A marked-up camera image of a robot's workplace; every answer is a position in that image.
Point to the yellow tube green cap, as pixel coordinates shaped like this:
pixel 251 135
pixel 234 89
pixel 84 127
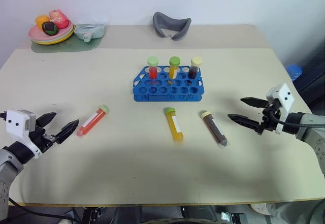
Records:
pixel 174 72
pixel 175 130

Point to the black box under table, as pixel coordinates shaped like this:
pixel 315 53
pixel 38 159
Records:
pixel 90 216

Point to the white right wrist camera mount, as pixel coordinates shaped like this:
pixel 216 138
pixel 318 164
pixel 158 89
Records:
pixel 285 97

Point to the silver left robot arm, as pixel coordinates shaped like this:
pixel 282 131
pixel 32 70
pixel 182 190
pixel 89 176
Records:
pixel 7 168

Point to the black object beside table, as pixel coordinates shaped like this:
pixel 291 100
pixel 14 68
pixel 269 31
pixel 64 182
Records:
pixel 314 76

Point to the stack of coloured plates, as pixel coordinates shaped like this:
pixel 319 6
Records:
pixel 50 43

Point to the light green plate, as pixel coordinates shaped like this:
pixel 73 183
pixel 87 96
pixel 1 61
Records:
pixel 68 34

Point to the pink plate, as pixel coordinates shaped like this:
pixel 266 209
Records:
pixel 35 32

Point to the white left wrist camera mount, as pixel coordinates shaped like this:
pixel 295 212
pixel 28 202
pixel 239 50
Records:
pixel 15 123

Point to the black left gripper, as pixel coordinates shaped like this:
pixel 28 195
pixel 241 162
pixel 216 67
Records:
pixel 40 136

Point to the dark tube cream cap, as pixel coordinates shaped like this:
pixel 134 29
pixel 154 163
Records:
pixel 193 72

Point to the orange-red tube green cap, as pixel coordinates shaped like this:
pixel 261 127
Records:
pixel 91 122

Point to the pink toy peach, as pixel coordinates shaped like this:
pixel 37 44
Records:
pixel 59 18

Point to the dark brown green toy fruit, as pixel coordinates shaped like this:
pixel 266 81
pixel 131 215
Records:
pixel 50 28

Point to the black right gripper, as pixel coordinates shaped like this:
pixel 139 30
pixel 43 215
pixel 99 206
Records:
pixel 269 120

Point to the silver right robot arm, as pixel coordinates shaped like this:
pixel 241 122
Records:
pixel 312 130

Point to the orange toy fruit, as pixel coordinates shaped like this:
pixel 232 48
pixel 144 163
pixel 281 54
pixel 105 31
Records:
pixel 40 19

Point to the brown tube cream cap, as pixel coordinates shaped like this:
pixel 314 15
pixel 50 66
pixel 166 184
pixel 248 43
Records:
pixel 215 131

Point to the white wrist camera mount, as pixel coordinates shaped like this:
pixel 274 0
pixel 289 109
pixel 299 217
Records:
pixel 15 123
pixel 285 97

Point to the beige round object under table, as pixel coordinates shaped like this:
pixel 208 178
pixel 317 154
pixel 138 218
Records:
pixel 261 208

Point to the red tube green cap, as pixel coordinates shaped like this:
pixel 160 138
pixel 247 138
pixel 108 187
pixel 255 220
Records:
pixel 153 72

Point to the blue ribbed round container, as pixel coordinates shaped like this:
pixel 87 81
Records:
pixel 294 72

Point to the grey curved foam cushion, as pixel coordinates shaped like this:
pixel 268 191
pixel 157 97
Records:
pixel 160 24

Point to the blue test tube rack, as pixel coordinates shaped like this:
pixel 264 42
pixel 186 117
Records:
pixel 162 90

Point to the green table mat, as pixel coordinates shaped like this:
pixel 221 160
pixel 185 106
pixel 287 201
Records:
pixel 76 46

